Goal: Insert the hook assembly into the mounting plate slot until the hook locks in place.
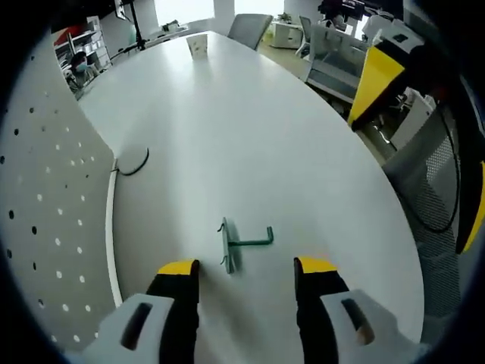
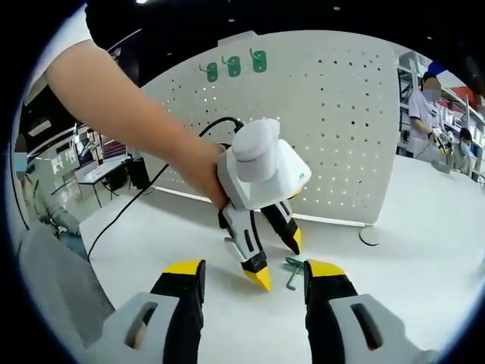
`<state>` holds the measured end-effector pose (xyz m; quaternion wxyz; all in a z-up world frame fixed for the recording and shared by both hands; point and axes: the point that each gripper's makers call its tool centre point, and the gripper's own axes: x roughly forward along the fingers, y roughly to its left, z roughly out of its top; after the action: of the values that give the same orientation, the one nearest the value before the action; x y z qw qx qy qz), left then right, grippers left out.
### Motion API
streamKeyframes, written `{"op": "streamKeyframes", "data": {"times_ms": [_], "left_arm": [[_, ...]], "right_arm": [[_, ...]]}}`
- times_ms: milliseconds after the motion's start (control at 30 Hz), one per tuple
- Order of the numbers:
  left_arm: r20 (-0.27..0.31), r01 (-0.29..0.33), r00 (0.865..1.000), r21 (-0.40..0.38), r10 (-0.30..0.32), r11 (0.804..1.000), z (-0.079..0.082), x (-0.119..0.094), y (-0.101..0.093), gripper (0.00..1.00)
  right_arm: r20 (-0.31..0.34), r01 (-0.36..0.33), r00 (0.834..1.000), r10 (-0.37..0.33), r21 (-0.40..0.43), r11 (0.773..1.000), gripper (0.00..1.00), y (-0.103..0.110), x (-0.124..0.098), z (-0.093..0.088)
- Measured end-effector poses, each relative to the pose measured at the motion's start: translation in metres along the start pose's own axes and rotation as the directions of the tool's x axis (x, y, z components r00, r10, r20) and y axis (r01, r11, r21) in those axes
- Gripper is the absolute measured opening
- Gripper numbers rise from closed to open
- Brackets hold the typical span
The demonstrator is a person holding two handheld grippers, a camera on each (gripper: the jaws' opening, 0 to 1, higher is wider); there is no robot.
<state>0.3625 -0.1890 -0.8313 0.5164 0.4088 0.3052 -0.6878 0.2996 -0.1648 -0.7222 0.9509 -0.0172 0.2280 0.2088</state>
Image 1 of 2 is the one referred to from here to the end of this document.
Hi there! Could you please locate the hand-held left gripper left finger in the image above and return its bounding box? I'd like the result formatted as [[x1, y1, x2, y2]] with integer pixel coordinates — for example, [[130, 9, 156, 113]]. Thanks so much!
[[81, 259, 201, 364]]

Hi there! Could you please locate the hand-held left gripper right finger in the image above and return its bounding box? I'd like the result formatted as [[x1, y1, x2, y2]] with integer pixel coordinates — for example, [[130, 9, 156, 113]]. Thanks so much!
[[293, 256, 421, 364]]

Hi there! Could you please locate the white pegboard mounting plate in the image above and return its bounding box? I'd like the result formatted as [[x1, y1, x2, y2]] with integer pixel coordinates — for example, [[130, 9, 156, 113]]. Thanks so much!
[[0, 37, 124, 353]]

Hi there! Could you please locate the white office chair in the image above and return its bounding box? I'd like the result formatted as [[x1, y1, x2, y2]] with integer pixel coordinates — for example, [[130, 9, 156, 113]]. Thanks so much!
[[305, 24, 367, 105]]

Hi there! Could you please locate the white cabinet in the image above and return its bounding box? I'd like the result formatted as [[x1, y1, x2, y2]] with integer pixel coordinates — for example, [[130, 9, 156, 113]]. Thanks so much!
[[271, 20, 304, 49], [390, 94, 437, 149]]

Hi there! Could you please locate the grey mesh chair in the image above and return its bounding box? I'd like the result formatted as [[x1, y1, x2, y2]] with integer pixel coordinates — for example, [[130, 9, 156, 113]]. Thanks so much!
[[382, 113, 464, 320]]

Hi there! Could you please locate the grey office chair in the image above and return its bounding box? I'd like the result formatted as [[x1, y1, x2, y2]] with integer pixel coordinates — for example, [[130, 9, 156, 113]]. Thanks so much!
[[227, 13, 274, 52]]

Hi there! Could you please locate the white printed carton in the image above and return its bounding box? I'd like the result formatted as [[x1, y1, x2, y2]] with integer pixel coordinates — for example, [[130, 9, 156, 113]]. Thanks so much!
[[185, 33, 209, 61]]

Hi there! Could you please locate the black tripod stand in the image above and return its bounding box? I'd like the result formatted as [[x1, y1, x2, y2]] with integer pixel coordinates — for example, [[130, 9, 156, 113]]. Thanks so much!
[[113, 0, 149, 53]]

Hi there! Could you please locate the white storage shelf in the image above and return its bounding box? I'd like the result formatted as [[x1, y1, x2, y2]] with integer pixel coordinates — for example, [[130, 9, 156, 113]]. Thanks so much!
[[52, 17, 111, 73]]

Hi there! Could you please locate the black cable loop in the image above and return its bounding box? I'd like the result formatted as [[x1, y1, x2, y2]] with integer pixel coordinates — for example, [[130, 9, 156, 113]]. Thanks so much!
[[115, 146, 150, 177]]

